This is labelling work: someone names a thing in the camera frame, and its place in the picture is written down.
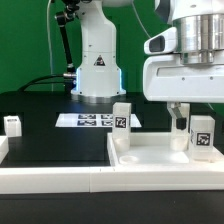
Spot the marker sheet with tags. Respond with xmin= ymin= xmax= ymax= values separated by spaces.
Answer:
xmin=55 ymin=113 xmax=141 ymax=128

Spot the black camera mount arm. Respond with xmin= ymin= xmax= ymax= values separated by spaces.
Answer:
xmin=55 ymin=0 xmax=80 ymax=93

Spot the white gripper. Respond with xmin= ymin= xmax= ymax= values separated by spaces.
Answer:
xmin=143 ymin=53 xmax=224 ymax=130

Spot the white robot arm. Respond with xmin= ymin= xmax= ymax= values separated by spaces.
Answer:
xmin=72 ymin=0 xmax=224 ymax=120

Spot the white U-shaped fence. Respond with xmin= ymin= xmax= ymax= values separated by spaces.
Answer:
xmin=0 ymin=134 xmax=224 ymax=195

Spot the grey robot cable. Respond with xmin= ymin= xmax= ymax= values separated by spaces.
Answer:
xmin=130 ymin=0 xmax=152 ymax=38

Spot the white thin cable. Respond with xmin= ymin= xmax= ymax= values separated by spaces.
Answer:
xmin=46 ymin=0 xmax=55 ymax=92

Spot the black cable bundle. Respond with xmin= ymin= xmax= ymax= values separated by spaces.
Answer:
xmin=18 ymin=73 xmax=74 ymax=92

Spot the white square table top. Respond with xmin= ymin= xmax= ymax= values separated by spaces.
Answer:
xmin=107 ymin=132 xmax=224 ymax=166

